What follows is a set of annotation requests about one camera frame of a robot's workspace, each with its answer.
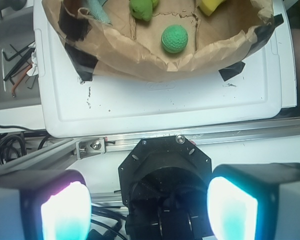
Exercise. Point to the black hex keys set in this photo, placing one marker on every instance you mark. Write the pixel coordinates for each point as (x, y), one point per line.
(14, 63)

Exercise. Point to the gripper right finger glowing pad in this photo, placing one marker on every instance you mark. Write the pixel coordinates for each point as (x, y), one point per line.
(255, 201)

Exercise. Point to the green plush toy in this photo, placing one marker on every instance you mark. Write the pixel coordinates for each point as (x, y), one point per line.
(142, 9)

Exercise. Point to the aluminium extrusion rail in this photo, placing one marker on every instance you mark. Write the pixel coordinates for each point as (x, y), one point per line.
(65, 151)

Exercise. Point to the grey tool tray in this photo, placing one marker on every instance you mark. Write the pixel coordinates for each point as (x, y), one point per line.
(17, 89)

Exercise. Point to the green dimpled foam ball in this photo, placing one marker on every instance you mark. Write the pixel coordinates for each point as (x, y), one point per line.
(174, 39)

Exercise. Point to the crumpled white paper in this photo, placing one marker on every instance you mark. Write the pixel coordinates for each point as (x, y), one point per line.
(34, 70)

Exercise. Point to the teal microfiber cloth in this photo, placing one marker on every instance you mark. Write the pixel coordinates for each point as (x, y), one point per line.
(96, 10)

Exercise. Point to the white plastic bin lid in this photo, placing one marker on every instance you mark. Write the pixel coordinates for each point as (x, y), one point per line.
(108, 105)

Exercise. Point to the yellow sponge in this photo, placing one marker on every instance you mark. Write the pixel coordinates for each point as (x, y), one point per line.
(209, 6)

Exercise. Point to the brown paper bag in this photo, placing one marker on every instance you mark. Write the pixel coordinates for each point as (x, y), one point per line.
(132, 48)

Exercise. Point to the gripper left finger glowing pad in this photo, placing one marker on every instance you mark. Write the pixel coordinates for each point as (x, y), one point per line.
(44, 205)

